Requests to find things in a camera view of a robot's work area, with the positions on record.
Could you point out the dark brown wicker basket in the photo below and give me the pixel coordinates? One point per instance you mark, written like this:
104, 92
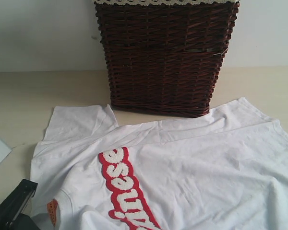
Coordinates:
165, 59

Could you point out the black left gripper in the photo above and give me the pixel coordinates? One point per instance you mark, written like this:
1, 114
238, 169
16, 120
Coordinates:
11, 209

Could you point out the white t-shirt red lettering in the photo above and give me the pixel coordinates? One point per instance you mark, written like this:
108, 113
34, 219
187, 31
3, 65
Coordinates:
227, 170

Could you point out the orange shirt neck label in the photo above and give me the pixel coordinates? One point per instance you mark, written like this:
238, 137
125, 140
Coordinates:
53, 211

